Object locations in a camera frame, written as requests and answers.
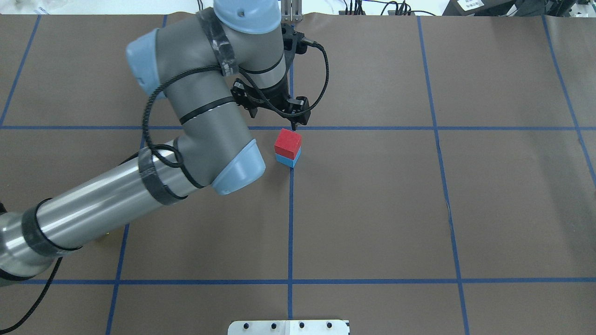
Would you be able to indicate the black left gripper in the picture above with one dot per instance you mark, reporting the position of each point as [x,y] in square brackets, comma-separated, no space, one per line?
[278,94]

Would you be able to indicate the red block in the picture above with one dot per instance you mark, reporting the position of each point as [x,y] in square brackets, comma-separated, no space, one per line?
[288,144]

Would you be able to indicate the blue block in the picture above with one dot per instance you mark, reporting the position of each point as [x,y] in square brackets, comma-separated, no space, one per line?
[287,161]

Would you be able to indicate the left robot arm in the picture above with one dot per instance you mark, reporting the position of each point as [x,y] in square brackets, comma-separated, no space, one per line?
[206,65]

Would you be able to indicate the aluminium frame post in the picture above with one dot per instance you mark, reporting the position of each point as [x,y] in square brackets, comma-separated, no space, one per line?
[291,11]

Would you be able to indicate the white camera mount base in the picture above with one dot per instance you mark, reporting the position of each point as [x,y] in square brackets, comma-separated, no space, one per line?
[290,327]

